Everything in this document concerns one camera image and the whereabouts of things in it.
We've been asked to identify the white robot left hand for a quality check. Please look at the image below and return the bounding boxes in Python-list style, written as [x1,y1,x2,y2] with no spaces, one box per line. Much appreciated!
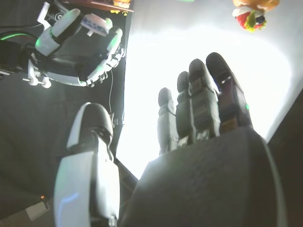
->
[53,52,287,227]

